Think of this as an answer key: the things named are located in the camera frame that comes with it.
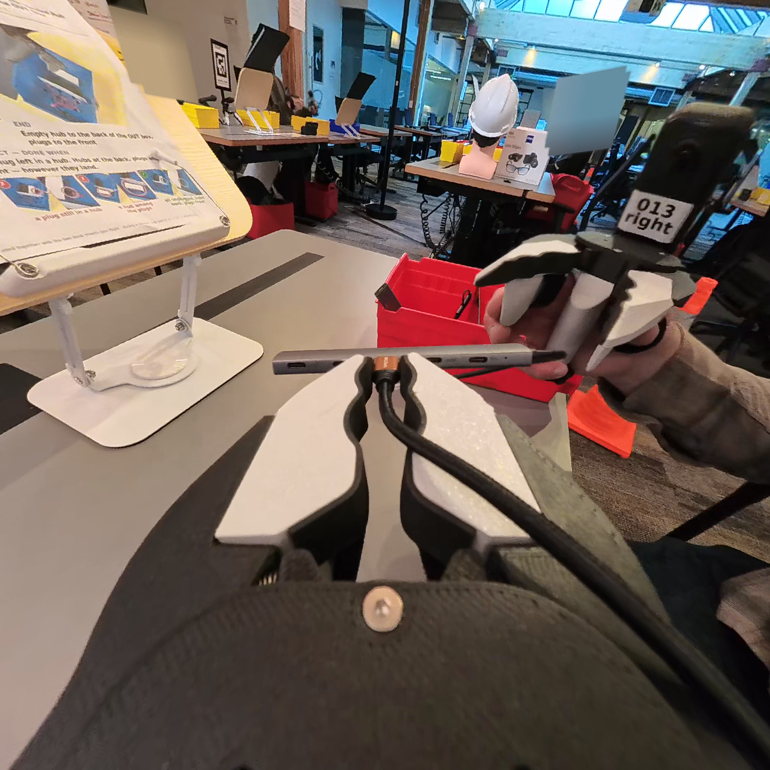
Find black pole round base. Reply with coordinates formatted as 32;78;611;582
364;0;411;221

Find person's right hand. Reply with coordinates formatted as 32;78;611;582
483;276;602;384

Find red storage bag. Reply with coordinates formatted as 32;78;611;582
247;201;297;241
550;173;595;234
304;179;340;221

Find silver rounded usb hub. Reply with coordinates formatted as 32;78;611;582
272;343;536;377

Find light wooden board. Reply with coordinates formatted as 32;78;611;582
0;90;253;318

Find laminated instruction sheet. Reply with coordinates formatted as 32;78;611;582
0;0;232;298

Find mannequin head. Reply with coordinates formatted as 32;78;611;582
458;129;505;179

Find small document stand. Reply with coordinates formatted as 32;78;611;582
332;71;378;140
233;24;291;134

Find wooden top desk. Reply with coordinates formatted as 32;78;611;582
201;123;381;181
405;158;557;265

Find person's dark trousers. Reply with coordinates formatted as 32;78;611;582
628;535;770;669

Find white hard hat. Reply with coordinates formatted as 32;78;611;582
468;73;521;139

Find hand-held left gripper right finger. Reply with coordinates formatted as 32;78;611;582
399;353;543;582

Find thick black cable orange plug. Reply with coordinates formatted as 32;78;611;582
371;355;770;759

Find person's right forearm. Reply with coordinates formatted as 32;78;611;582
596;322;770;483

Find black white marker tag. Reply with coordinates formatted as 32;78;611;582
209;38;234;92

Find white printed box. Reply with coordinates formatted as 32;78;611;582
493;125;551;187

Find red plastic bin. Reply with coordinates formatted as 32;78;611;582
376;253;583;403

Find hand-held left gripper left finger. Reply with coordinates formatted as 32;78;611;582
214;355;374;582

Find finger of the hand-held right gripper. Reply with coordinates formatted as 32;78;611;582
585;269;676;372
474;235;583;288

